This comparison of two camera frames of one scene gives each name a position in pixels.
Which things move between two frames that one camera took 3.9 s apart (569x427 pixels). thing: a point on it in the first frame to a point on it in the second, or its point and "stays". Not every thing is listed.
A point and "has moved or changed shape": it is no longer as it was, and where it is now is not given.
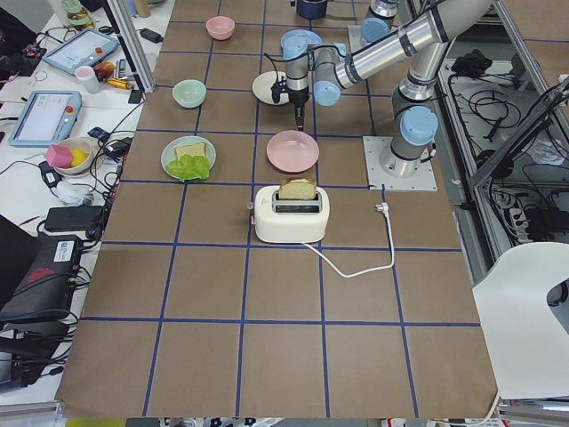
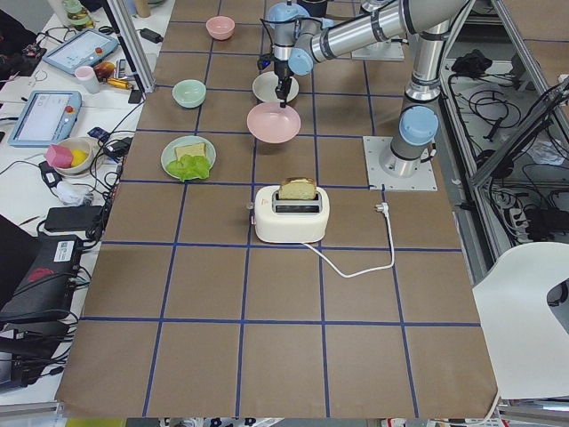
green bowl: [189, 93] stays
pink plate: [292, 151] to [271, 124]
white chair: [526, 343] stays
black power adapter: [151, 36] stays
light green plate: [169, 155] stays
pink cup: [89, 78] stays
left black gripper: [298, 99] to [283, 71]
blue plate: [294, 42] has moved or changed shape
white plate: [262, 84] stays
